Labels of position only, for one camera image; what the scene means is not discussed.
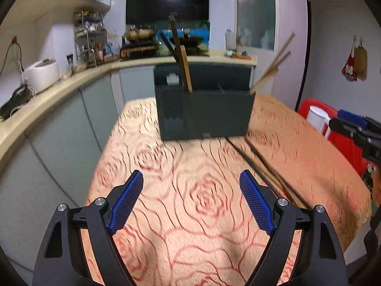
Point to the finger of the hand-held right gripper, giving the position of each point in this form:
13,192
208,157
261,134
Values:
352,117
345,128

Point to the red patterned hanging mitt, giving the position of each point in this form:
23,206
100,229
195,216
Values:
349,68

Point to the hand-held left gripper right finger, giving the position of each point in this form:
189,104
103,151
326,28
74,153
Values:
257,204

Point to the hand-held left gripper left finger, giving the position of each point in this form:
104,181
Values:
125,204

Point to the frosted glass window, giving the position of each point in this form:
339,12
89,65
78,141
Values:
256,12

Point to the white rice cooker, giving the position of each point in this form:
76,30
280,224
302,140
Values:
41,76

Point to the black induction cooker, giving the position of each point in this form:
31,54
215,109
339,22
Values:
138,49

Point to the orange and green object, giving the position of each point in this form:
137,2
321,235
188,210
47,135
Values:
241,55

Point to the dark wooden chopstick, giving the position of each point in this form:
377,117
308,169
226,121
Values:
175,35
168,46
262,157
253,160

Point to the black range hood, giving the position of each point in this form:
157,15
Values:
166,0

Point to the white electric kettle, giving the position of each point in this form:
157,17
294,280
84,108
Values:
317,119

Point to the metal spice rack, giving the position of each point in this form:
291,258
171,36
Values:
89,38

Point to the grey base cabinet unit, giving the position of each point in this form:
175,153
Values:
59,137

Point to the white plastic bottle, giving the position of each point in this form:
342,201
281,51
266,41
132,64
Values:
230,40

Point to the brass-coloured pot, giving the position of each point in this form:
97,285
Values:
140,33

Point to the small dark-capped bottle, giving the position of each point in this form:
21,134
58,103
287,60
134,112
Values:
70,65

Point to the orange rose tablecloth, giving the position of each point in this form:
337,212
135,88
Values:
193,190

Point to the dark grey utensil holder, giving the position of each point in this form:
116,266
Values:
205,113

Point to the red plastic stool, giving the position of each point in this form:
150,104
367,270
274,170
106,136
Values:
345,152

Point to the light wooden chopstick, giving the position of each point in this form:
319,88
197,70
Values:
186,71
283,47
281,62
285,187

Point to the black countertop appliance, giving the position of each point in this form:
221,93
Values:
15,101

